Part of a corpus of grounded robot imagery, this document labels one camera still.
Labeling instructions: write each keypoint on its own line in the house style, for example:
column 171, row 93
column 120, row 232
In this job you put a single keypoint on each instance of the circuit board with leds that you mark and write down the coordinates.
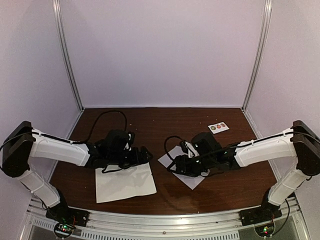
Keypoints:
column 62, row 230
column 265, row 230

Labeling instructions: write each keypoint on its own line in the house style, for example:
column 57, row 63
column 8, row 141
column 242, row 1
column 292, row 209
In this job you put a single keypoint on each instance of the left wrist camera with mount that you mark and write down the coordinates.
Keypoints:
column 130, row 141

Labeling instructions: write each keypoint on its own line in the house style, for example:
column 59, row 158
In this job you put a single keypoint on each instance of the aluminium frame post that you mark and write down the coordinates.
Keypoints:
column 264, row 30
column 65, row 53

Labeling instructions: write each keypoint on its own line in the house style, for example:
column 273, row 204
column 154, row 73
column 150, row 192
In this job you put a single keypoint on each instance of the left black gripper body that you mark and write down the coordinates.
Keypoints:
column 130, row 161

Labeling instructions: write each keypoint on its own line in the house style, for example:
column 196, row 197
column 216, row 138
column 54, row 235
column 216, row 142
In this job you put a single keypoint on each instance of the left aluminium frame post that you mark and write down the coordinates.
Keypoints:
column 65, row 53

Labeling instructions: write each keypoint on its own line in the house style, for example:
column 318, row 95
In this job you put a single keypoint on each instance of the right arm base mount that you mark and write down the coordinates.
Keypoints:
column 258, row 215

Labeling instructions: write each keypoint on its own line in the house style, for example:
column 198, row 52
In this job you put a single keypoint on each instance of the front aluminium rail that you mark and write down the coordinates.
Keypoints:
column 221, row 225

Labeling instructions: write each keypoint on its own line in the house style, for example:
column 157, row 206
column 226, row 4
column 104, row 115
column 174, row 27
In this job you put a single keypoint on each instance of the left circuit board with leds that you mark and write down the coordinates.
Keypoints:
column 62, row 230

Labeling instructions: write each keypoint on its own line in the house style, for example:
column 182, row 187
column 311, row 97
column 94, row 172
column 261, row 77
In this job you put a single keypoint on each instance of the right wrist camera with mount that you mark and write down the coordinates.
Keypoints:
column 188, row 149

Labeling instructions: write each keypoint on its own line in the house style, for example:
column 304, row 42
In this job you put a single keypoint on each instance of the white envelope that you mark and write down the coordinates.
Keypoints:
column 190, row 182

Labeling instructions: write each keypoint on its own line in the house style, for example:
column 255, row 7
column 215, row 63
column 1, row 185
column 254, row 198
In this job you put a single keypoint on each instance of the right aluminium frame post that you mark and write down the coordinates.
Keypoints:
column 264, row 30

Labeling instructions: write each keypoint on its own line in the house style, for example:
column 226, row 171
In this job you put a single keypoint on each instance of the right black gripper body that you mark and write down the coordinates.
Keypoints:
column 193, row 169

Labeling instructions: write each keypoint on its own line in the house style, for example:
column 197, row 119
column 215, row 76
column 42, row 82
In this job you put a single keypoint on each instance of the sticker sheet with round stickers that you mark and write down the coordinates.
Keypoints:
column 218, row 127

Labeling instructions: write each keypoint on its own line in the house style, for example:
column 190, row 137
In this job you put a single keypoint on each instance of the right circuit board with leds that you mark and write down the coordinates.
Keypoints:
column 265, row 230

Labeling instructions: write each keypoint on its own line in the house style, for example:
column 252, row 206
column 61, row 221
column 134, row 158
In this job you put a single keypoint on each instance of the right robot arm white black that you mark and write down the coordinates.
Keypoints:
column 203, row 153

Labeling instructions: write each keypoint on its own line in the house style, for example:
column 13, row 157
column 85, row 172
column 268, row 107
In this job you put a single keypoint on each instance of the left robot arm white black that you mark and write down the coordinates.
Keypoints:
column 26, row 142

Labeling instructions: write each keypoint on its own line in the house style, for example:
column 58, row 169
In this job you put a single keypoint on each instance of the white paper sheet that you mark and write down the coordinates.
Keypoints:
column 124, row 184

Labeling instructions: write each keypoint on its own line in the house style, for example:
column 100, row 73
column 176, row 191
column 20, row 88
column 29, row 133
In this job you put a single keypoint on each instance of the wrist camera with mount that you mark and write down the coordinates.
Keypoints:
column 130, row 141
column 188, row 149

